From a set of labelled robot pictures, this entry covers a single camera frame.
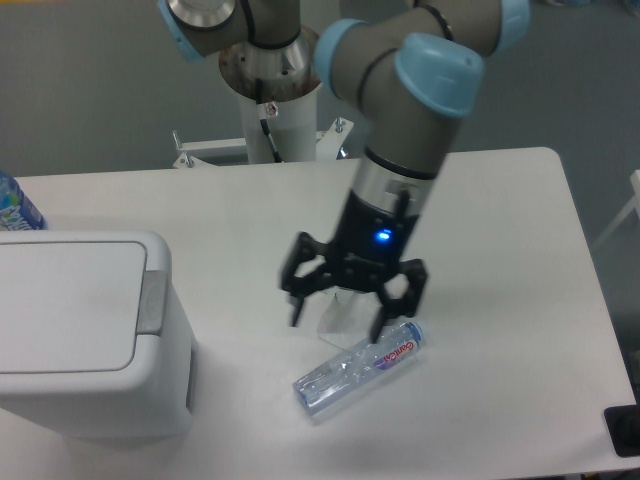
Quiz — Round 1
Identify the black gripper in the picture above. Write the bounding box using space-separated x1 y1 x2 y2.
279 191 428 344

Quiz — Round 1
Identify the white push-lid trash can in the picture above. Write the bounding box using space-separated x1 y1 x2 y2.
1 231 197 439

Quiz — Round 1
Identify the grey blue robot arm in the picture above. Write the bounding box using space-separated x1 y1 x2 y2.
158 1 530 341

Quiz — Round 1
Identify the crumpled clear plastic bag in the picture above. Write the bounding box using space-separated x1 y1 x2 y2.
317 288 379 349

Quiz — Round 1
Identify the clear empty plastic bottle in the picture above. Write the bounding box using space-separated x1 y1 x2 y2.
292 320 425 417

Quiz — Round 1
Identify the black device at table edge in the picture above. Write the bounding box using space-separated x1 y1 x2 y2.
604 404 639 458

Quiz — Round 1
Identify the blue labelled water bottle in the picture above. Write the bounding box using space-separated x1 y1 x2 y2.
1 172 47 231

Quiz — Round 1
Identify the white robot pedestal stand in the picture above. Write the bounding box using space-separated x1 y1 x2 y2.
171 25 361 169

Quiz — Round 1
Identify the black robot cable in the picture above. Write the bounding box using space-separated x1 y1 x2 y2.
254 77 285 164

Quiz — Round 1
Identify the white frame at right edge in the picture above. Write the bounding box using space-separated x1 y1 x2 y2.
593 170 639 250

